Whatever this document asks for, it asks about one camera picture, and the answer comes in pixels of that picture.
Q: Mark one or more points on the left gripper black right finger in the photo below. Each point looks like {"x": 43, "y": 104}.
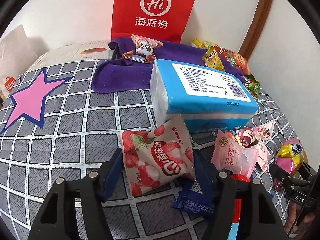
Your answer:
{"x": 242, "y": 208}

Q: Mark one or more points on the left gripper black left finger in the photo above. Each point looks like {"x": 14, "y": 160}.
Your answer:
{"x": 56, "y": 218}

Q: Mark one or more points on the pink yellow sweet potato snack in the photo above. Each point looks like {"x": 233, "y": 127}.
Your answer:
{"x": 290, "y": 156}

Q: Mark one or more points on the dark blue snack packet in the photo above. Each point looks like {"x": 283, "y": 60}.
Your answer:
{"x": 192, "y": 200}

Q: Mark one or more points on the strawberry bear snack packet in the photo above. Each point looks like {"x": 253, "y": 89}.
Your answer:
{"x": 253, "y": 137}

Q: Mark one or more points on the pink peach flavour packet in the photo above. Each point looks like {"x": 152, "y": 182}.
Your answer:
{"x": 229, "y": 155}

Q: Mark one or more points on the green snack packet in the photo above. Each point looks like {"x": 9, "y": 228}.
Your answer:
{"x": 252, "y": 85}

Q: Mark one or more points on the white strawberry candy packet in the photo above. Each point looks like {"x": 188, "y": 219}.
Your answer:
{"x": 152, "y": 159}

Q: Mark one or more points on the red snack packet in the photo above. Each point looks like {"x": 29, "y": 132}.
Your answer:
{"x": 237, "y": 202}

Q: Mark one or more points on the grey checkered bed sheet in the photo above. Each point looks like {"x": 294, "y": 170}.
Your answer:
{"x": 80, "y": 130}

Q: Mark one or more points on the pink star sticker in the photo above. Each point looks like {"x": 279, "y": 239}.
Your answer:
{"x": 29, "y": 102}

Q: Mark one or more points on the blue tissue pack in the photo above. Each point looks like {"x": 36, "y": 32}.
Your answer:
{"x": 206, "y": 99}

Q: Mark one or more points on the orange red chips bag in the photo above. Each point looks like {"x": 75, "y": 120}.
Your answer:
{"x": 234, "y": 59}

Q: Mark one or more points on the small yellow snack packet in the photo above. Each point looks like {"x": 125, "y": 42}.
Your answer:
{"x": 211, "y": 59}

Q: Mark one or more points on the purple cloth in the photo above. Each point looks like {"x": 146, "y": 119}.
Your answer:
{"x": 119, "y": 74}

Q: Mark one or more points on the white Miniso bag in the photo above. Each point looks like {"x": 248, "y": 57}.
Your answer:
{"x": 17, "y": 55}

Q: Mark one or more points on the yellow chips bag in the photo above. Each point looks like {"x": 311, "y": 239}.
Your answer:
{"x": 202, "y": 44}

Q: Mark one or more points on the fruit print pillow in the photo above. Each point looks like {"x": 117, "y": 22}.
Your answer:
{"x": 94, "y": 50}

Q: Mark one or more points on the panda snack packet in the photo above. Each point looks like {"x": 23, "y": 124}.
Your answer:
{"x": 144, "y": 49}

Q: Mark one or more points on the red Haidilao paper bag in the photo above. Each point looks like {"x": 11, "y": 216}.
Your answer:
{"x": 158, "y": 19}

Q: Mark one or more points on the brown wooden door frame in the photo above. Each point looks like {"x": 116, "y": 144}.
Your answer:
{"x": 256, "y": 27}

